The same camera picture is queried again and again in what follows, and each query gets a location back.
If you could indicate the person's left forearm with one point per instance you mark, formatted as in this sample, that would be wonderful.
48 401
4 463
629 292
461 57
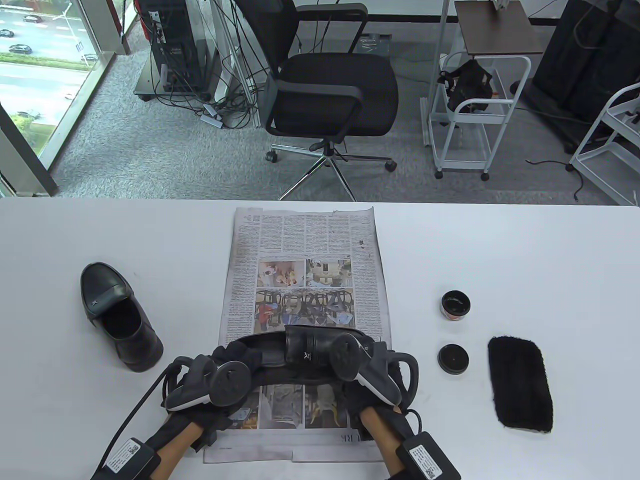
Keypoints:
172 450

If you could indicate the white shelf cart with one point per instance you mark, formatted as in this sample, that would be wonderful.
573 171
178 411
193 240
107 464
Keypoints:
607 170

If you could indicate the white wheeled cart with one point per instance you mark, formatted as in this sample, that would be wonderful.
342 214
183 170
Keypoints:
462 150

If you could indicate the brown wooden side table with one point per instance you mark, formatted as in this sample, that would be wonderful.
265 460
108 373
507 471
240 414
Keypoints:
500 30

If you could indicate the black leather shoe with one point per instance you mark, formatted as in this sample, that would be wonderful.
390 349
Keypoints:
115 320
270 357

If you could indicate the white power strip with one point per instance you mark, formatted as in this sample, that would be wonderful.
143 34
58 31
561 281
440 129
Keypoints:
212 120

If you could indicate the person's left hand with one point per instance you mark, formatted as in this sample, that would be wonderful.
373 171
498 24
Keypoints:
235 356

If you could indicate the black fabric screen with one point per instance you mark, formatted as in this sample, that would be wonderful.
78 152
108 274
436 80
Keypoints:
585 60

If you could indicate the shoe polish jar red label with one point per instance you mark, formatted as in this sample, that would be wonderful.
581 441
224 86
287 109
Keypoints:
455 305

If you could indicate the person's right forearm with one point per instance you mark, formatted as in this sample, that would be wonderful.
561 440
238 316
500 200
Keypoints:
382 435

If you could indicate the black shoe polish lid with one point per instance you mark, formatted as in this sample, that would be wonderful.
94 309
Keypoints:
453 358

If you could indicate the black fuzzy cloth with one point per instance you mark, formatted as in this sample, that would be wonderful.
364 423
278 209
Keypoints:
520 385

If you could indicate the person's right hand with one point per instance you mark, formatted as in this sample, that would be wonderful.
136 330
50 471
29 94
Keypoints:
400 372

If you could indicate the printed newspaper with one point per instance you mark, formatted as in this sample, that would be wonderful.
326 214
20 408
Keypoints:
300 240

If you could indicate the glass window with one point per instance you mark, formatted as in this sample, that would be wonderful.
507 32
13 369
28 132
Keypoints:
40 75

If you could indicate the black office chair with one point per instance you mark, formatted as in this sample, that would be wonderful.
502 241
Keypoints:
340 90

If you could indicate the black computer tower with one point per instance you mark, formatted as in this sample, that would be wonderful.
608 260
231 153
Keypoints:
172 40

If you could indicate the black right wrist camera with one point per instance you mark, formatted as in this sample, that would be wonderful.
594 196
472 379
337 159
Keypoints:
427 457

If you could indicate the black bag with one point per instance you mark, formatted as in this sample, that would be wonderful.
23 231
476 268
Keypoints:
470 82

